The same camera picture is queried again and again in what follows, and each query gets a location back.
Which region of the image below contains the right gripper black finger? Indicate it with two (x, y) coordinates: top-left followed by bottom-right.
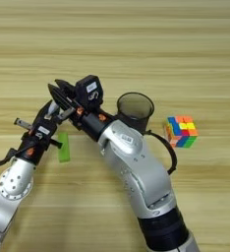
(47, 84), (80, 112)
(54, 79), (77, 97)

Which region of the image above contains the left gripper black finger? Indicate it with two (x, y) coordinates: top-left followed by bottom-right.
(54, 111), (63, 125)
(38, 100), (55, 120)

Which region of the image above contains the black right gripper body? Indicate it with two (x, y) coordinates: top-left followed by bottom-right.
(69, 104), (116, 142)

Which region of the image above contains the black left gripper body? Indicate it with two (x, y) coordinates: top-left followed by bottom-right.
(14, 109), (77, 164)

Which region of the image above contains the multicoloured puzzle cube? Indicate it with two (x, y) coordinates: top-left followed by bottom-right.
(163, 115), (200, 149)

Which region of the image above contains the left gripper's small black box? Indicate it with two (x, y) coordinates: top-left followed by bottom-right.
(31, 112), (59, 141)

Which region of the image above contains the gripper's small black box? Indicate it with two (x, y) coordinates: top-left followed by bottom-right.
(75, 74), (104, 111)
(31, 112), (59, 141)

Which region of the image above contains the right gripper's small black box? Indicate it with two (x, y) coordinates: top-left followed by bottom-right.
(75, 74), (104, 111)

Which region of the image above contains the green eraser block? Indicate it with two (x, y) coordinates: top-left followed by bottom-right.
(57, 132), (72, 163)

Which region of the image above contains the black mesh pen cup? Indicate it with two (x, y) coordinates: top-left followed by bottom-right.
(116, 92), (155, 136)

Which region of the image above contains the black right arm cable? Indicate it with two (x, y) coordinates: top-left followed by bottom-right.
(144, 129), (179, 176)

